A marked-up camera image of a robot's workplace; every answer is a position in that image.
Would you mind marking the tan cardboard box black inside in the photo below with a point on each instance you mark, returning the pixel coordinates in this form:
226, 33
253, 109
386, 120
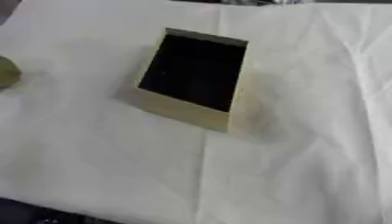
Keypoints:
189, 112

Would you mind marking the olive green round object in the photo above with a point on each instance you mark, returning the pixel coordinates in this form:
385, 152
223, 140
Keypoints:
7, 73

